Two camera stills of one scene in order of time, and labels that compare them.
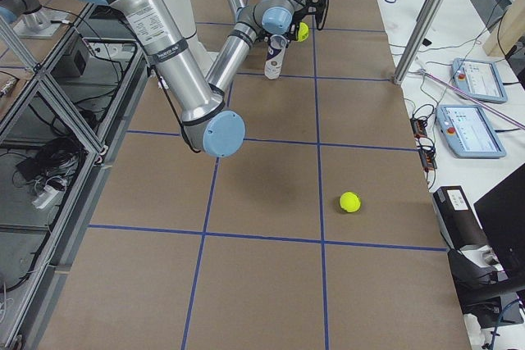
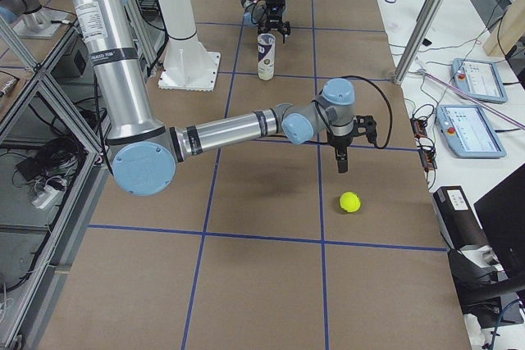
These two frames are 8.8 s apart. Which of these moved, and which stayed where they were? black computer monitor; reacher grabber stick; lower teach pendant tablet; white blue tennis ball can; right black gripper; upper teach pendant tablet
Moved: right black gripper; white blue tennis ball can
Stayed: black computer monitor; reacher grabber stick; upper teach pendant tablet; lower teach pendant tablet
